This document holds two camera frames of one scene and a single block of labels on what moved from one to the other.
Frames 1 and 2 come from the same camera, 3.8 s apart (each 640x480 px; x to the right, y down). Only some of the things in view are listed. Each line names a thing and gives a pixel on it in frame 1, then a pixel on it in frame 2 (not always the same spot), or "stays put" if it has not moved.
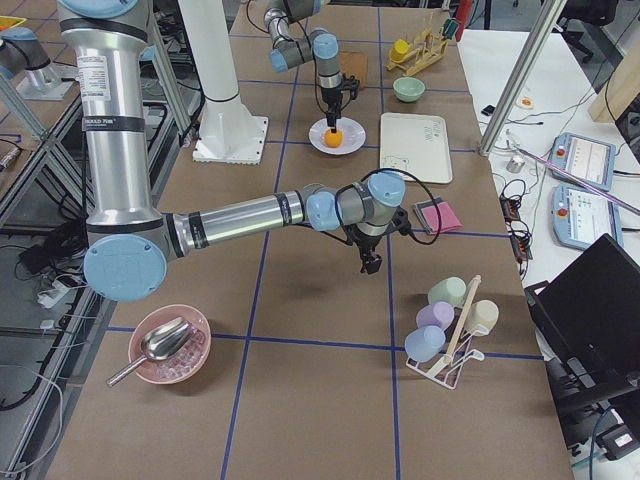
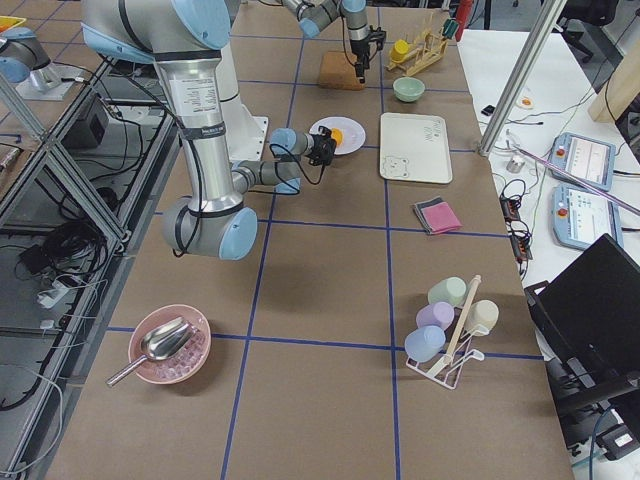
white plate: (352, 131) stays put
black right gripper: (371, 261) → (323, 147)
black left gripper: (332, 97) → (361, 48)
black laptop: (588, 324) stays put
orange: (333, 139) stays put
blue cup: (422, 343) stays put
